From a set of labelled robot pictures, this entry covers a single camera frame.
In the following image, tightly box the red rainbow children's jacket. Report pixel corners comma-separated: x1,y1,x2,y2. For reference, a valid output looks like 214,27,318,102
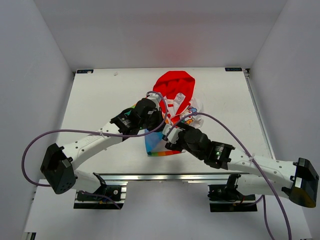
144,71,204,157

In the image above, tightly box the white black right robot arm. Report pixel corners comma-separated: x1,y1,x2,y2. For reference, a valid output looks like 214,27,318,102
162,124,320,208

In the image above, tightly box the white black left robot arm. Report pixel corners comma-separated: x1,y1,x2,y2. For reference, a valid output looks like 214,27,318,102
40,94,164,200

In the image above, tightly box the blue left table label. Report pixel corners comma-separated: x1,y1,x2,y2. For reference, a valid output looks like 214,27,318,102
76,69,94,74

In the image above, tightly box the blue table label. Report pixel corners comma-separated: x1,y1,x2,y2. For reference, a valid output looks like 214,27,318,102
224,67,243,72
76,69,94,74

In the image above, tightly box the blue right table label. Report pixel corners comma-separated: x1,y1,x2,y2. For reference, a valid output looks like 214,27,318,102
224,67,243,72

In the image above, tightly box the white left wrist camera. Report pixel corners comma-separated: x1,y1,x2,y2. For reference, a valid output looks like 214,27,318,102
146,91,162,103

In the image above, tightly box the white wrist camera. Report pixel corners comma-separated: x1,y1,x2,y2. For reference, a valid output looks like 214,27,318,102
162,124,183,144
146,91,162,103

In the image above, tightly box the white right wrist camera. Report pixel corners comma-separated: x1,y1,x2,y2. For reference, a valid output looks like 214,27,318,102
162,124,183,144

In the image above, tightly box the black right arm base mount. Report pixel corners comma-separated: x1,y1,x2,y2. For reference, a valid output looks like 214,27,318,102
207,174,258,213

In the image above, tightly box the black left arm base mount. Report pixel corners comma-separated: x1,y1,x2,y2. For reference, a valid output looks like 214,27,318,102
73,173,125,210

